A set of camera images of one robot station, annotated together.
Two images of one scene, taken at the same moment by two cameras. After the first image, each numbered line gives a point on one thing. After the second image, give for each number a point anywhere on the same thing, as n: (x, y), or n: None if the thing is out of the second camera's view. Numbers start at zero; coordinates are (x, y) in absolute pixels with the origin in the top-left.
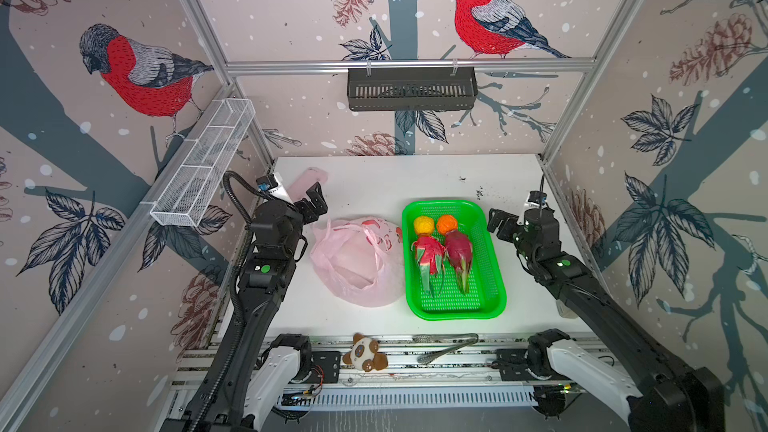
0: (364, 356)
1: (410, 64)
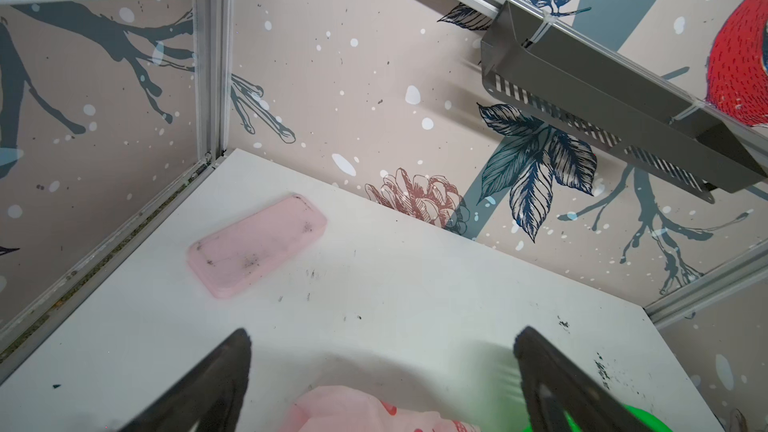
0: None
1: (706, 112)
